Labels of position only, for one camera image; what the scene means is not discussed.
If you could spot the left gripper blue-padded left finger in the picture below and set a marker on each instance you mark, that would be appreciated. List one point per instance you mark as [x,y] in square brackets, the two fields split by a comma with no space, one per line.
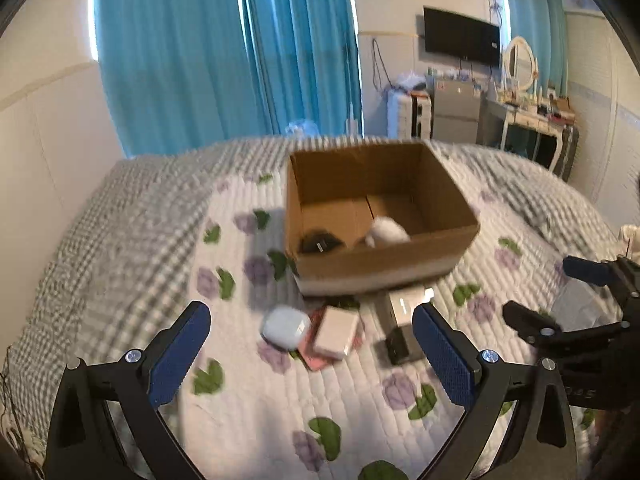
[83,442]

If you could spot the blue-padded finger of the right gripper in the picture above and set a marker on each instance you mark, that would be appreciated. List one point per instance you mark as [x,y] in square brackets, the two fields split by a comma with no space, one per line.
[620,276]
[543,333]

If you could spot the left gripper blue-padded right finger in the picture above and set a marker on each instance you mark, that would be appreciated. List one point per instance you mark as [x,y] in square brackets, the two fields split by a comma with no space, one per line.
[539,441]

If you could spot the white square charger adapter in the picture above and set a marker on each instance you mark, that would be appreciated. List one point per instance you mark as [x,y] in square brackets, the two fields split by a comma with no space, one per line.
[336,333]

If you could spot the black cylinder device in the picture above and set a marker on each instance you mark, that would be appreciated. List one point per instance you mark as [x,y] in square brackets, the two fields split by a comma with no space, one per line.
[319,241]

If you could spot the white rectangular box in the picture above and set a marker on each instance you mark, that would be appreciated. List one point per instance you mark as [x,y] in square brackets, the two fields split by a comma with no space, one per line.
[396,307]

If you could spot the black rectangular box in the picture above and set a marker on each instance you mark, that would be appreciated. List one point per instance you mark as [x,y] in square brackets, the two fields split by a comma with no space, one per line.
[402,346]

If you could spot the white floral quilted blanket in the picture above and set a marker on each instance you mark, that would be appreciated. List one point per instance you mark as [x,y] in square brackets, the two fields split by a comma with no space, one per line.
[251,411]

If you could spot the white dressing table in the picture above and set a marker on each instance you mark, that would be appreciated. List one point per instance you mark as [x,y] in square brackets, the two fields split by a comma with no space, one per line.
[530,135]

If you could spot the open brown cardboard box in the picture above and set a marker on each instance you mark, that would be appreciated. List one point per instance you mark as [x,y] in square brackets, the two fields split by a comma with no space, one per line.
[370,217]

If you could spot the white louvered wardrobe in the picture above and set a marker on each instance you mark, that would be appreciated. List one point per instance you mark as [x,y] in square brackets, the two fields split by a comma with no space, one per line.
[603,86]

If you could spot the grey checkered duvet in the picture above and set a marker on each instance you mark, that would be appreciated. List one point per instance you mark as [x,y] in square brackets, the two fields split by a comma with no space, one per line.
[122,270]

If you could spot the red patterned pouch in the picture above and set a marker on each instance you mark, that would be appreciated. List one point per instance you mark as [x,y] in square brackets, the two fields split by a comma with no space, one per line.
[312,359]

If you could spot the silver mini fridge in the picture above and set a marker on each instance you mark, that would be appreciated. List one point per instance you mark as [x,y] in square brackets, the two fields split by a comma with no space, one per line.
[455,111]

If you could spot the light blue earbuds case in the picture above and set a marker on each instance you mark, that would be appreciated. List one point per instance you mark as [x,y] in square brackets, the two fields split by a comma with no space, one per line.
[285,327]

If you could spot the white oval vanity mirror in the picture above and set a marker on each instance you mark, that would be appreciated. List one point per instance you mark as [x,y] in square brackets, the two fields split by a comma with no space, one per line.
[519,65]

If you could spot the white suitcase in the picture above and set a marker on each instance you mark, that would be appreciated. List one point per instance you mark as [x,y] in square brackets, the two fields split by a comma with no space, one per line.
[409,115]

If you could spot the teal side curtain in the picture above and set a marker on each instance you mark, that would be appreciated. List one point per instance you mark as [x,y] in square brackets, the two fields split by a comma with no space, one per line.
[542,24]

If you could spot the clear plastic water jug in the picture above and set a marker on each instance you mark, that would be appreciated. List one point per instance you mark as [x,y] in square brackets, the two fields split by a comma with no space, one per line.
[302,128]

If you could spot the blue window curtain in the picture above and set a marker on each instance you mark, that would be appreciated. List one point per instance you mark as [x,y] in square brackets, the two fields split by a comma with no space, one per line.
[184,74]

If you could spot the black wall television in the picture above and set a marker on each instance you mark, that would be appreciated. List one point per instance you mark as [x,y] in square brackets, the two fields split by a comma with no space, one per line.
[461,37]

